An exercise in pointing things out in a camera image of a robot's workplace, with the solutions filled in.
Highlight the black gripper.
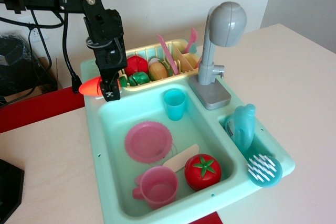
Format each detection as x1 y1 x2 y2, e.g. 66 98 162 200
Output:
82 0 127 102

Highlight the orange toy carrot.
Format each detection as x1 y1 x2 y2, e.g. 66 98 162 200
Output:
78 75 128 97

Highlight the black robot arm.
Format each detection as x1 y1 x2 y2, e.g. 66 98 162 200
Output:
1 0 127 101

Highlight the pink toy plate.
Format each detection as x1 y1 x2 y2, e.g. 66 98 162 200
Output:
124 121 173 163

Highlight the green toy vegetable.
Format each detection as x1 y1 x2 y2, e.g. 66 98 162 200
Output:
128 72 150 87

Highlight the red toy apple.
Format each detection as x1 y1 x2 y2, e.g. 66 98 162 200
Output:
124 55 149 76

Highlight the yellow toy corn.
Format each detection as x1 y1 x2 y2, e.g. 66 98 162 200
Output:
149 58 169 81

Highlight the teal plastic cup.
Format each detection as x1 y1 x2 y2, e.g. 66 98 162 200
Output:
163 89 186 121

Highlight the pink toy utensil in rack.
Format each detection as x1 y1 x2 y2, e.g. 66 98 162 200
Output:
157 35 180 75

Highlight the yellow dish rack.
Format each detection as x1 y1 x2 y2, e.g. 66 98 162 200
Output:
119 39 200 91

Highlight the mint green toy sink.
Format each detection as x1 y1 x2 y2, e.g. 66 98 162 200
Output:
79 42 296 224

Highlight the pink teal toy spatula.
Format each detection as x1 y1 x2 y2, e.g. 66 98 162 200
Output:
183 27 198 54

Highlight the black bin with bag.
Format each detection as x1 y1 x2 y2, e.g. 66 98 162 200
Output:
1 34 57 97

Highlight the cream toy knife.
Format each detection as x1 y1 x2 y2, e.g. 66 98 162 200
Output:
162 144 200 172

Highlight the pink toy mug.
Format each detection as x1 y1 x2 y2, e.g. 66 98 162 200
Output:
132 166 179 209

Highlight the red toy tomato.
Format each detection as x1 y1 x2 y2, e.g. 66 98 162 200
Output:
184 154 222 191

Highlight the grey toy faucet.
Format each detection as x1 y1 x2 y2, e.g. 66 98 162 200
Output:
187 1 248 111

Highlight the black object at left edge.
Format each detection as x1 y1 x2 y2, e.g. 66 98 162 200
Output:
1 160 25 223

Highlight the teal soap bottle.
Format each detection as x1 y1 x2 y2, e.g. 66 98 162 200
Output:
223 104 256 153

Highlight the teal dish brush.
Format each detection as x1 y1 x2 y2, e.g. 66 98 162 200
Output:
246 152 283 188

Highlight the black gooseneck cable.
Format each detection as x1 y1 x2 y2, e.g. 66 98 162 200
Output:
61 13 82 94

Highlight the black power cable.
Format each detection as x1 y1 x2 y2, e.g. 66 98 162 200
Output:
25 10 52 63

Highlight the white wall outlet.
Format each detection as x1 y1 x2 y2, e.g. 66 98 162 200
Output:
17 15 48 42

